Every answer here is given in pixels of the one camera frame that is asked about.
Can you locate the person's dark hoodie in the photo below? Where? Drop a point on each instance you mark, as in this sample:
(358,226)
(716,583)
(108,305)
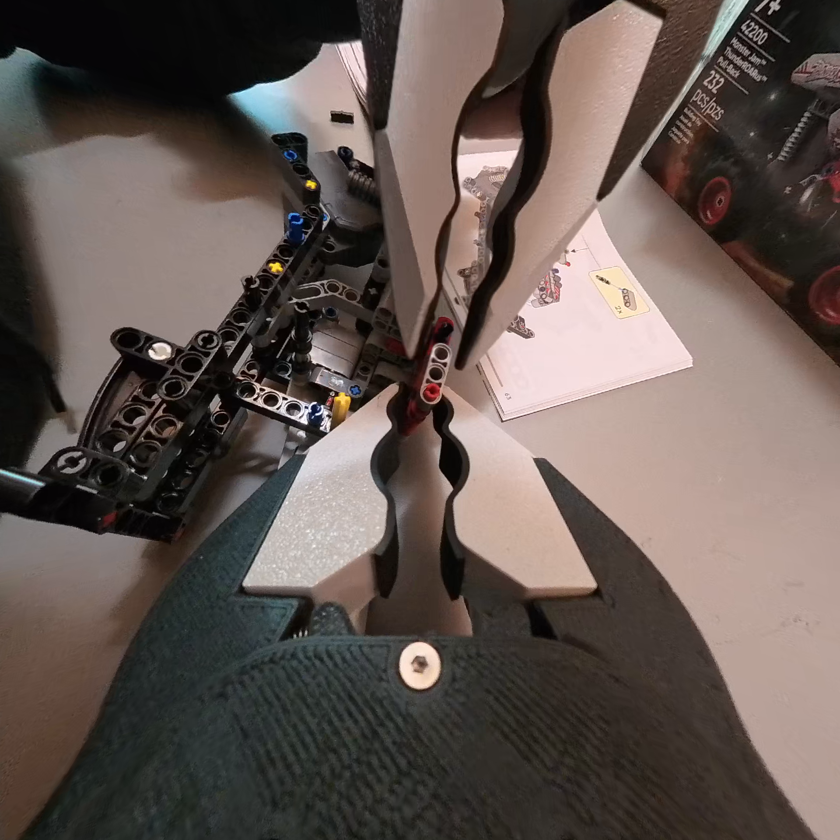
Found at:
(19,295)

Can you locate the toy brick truck model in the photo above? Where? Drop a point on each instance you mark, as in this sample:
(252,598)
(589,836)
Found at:
(174,387)

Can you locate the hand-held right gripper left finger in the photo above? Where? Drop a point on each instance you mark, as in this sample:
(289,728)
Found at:
(308,525)

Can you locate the person's left hand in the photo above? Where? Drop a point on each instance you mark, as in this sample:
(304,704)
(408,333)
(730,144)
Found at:
(495,115)

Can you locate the person's left forearm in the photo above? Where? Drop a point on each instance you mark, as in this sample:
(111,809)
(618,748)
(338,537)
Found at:
(164,39)

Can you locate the black toy set box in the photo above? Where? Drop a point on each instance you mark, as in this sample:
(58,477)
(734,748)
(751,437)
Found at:
(754,164)

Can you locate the open instruction booklet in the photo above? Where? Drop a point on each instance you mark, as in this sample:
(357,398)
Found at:
(590,341)

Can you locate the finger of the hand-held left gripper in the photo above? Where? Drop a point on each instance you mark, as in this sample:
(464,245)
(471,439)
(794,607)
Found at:
(420,164)
(577,144)

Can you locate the small black brick pin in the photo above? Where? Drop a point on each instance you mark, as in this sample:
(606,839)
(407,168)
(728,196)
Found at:
(342,117)

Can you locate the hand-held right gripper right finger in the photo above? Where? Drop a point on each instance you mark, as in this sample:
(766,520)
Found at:
(525,525)

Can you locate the grey three-hole brick beam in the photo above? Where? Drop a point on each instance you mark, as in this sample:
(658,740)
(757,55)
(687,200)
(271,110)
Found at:
(438,365)

